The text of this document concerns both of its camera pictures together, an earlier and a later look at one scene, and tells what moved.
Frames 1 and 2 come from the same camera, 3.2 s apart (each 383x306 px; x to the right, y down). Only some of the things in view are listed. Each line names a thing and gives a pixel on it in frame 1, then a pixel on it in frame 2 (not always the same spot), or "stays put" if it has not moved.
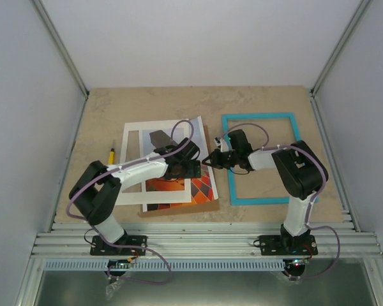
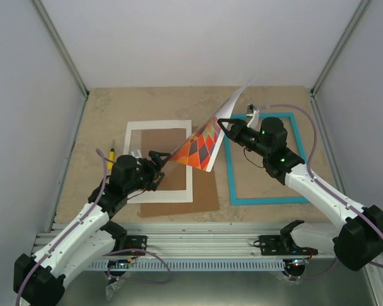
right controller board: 298,262 stays put
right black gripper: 217,161 -> 235,132
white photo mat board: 148,197 stays put
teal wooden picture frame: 235,201 stays put
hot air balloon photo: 203,189 -> 199,153
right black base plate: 288,245 stays put
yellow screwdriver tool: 112,155 stays put
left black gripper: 190,173 -> 155,172
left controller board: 123,264 stays put
